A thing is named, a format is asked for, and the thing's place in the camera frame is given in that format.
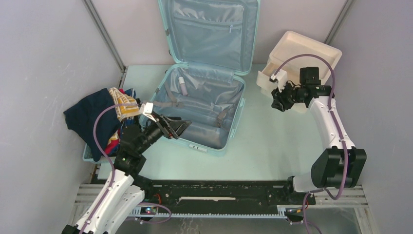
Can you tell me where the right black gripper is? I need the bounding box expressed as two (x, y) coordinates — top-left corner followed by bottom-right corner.
(270, 79), (303, 113)

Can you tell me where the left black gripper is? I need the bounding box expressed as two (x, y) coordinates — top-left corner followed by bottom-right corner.
(137, 111), (191, 154)

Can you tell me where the yellow white striped garment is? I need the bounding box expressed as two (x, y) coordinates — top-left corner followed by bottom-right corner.
(109, 87), (140, 121)

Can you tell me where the light blue ribbed suitcase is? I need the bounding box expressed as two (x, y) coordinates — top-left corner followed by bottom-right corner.
(150, 0), (260, 156)

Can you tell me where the dark navy garment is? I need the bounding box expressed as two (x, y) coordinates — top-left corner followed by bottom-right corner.
(63, 88), (121, 161)

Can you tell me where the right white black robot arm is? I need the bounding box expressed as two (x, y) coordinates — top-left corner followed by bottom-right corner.
(269, 67), (367, 204)

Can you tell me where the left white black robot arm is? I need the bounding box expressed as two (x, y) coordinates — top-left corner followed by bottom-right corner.
(62, 112), (192, 234)

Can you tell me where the white pink tube bottle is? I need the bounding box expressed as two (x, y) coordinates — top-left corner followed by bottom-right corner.
(178, 77), (188, 96)

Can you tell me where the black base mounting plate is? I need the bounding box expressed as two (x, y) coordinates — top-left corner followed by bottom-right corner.
(134, 180), (305, 215)

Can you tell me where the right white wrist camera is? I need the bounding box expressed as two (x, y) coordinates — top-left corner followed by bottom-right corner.
(269, 69), (288, 92)

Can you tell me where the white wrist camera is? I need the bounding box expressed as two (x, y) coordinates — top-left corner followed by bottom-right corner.
(269, 69), (288, 92)
(139, 102), (158, 122)

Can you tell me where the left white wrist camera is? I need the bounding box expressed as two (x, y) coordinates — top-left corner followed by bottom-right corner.
(139, 102), (158, 122)

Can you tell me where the aluminium frame rail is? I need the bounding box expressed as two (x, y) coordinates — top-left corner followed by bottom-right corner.
(76, 179), (376, 234)

